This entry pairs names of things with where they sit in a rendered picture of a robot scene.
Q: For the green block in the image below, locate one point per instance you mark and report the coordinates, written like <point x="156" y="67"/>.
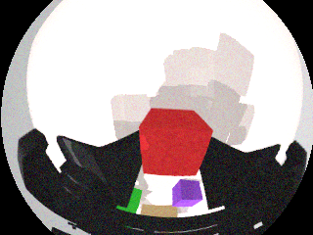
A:
<point x="127" y="209"/>
<point x="134" y="201"/>

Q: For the purple cube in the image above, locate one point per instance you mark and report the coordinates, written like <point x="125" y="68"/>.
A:
<point x="186" y="193"/>

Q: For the red block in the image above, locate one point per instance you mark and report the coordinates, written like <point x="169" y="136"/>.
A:
<point x="173" y="142"/>

